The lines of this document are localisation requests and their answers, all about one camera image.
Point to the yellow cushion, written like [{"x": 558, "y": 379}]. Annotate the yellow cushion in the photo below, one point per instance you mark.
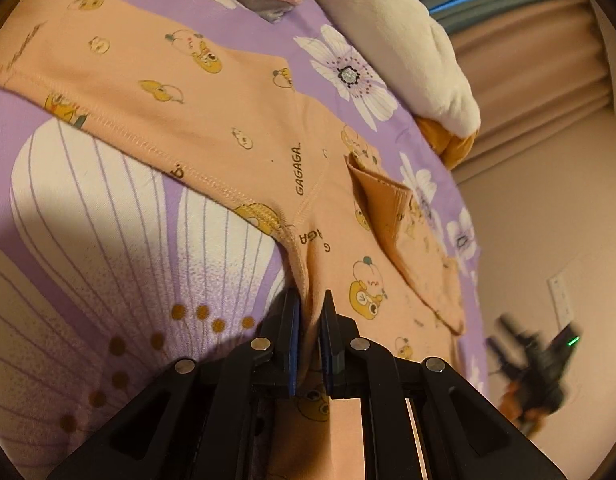
[{"x": 450, "y": 145}]

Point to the white wall socket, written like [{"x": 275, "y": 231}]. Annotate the white wall socket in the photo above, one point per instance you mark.
[{"x": 563, "y": 300}]

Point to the white plush pillow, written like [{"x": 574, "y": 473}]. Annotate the white plush pillow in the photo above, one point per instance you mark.
[{"x": 413, "y": 45}]

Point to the beige curtain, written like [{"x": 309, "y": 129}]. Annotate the beige curtain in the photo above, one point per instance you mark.
[{"x": 538, "y": 70}]

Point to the purple floral bedsheet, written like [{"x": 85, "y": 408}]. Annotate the purple floral bedsheet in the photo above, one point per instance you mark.
[{"x": 112, "y": 240}]

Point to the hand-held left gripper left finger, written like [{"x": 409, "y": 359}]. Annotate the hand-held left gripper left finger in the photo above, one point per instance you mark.
[{"x": 291, "y": 355}]

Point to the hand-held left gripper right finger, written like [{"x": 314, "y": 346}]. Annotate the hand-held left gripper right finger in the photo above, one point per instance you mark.
[{"x": 328, "y": 360}]

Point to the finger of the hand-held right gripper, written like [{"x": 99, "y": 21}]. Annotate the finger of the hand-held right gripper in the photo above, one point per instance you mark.
[
  {"x": 510, "y": 327},
  {"x": 499, "y": 355}
]

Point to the orange cartoon print garment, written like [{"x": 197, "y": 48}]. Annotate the orange cartoon print garment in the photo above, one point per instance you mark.
[{"x": 248, "y": 125}]

